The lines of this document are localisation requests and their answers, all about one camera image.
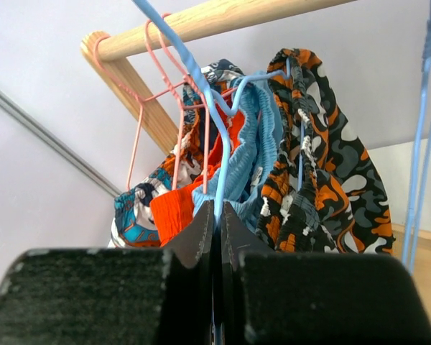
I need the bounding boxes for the camouflage orange grey shorts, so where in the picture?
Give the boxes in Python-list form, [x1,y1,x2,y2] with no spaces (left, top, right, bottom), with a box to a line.
[255,48,394,254]

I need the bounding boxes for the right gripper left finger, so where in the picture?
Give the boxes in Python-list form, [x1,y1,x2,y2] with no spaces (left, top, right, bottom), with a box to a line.
[0,202,213,344]

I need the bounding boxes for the blue wire hanger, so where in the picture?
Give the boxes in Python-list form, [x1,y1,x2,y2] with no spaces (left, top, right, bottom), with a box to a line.
[401,1,431,273]
[135,1,292,344]

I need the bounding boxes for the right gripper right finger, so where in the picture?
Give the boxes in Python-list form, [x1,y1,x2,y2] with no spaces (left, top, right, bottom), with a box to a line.
[221,203,431,344]

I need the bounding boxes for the blue orange patterned shorts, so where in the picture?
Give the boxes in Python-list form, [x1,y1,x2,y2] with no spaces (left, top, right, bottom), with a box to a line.
[107,59,245,249]

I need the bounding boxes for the wooden clothes rack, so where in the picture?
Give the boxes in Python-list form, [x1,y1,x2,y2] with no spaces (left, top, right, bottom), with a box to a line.
[80,0,431,345]

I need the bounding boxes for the light blue shorts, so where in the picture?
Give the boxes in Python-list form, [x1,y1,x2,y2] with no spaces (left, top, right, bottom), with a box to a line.
[192,70,292,234]

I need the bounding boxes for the pink wire hanger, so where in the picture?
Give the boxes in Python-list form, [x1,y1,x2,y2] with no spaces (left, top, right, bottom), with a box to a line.
[89,32,146,190]
[156,13,238,195]
[144,19,209,190]

